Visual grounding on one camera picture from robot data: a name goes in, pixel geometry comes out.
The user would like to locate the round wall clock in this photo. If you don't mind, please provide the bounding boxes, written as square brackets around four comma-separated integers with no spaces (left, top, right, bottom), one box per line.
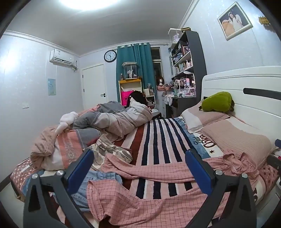
[104,50,117,63]

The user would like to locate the white framed photo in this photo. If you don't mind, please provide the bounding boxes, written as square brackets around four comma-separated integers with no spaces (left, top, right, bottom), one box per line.
[217,2,253,41]

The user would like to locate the black and white plush toy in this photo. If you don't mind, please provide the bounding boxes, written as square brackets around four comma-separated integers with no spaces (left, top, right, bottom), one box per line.
[128,90,148,108]

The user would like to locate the floral patterned garment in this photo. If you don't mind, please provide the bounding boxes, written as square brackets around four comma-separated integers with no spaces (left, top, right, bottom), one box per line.
[88,135,133,171]

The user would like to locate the striped printed blanket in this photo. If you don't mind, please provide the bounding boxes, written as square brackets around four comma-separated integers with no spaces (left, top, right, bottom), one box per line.
[92,117,231,200]

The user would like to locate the white air conditioner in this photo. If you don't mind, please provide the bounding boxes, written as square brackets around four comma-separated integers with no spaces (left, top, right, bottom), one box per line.
[49,49,78,71]

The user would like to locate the pink knitted pillow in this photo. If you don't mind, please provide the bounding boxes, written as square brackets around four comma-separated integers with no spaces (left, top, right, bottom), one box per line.
[199,123,277,163]

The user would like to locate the pink patterned quilt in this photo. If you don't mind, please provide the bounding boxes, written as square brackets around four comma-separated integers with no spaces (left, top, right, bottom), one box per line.
[30,127,103,172]

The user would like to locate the clear acrylic display box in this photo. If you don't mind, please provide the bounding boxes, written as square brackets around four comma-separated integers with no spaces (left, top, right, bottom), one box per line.
[168,28,183,44]

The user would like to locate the pink pillow with white trim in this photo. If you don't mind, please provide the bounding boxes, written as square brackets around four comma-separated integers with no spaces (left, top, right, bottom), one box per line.
[181,100,231,134]

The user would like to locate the grey checked quilt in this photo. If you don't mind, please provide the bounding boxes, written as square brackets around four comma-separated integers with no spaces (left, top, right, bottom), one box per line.
[72,101,153,141]

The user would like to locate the magenta bag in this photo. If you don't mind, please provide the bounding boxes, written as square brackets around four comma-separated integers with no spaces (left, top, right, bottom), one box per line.
[120,90,134,103]

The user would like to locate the ceiling light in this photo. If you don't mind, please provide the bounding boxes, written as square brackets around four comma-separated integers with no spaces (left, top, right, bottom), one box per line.
[59,0,103,10]

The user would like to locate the window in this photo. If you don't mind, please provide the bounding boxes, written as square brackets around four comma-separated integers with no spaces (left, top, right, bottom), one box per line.
[151,47,164,90]

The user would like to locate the blue denim jeans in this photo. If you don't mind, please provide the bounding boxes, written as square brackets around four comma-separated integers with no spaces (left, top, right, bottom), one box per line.
[53,170,122,213]

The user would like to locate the pink checked shirt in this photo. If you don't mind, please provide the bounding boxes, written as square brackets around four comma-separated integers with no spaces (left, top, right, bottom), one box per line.
[87,149,264,228]

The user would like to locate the teal curtain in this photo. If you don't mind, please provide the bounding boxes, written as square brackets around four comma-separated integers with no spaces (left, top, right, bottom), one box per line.
[116,42,157,110]

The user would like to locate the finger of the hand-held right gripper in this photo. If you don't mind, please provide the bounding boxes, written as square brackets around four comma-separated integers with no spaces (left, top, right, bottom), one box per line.
[267,154,281,173]

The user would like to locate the white bed headboard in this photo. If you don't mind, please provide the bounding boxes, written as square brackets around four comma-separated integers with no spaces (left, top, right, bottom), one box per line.
[201,66,281,141]

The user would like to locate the yellow cabinet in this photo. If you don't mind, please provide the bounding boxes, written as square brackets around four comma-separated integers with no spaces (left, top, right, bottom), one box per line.
[118,78,143,103]

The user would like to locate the green plush toy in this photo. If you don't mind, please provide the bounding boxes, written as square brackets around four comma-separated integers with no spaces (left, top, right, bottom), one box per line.
[199,92,235,113]

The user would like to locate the glass display case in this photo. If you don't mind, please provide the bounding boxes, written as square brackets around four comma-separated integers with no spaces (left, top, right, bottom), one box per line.
[122,62,140,80]

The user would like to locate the pale blue wall poster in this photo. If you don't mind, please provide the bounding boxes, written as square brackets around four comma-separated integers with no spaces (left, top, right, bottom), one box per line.
[48,78,57,96]

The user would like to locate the dark bookshelf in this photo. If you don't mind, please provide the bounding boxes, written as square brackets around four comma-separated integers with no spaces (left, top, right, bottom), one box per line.
[169,30,207,119]

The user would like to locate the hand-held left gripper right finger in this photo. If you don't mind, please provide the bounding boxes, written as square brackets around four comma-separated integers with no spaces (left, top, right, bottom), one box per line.
[185,149,257,228]

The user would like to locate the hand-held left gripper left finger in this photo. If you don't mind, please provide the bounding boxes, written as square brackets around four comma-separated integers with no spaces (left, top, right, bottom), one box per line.
[23,149,95,228]

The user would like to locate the white door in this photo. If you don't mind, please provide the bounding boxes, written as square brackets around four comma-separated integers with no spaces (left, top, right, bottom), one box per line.
[82,63,107,110]

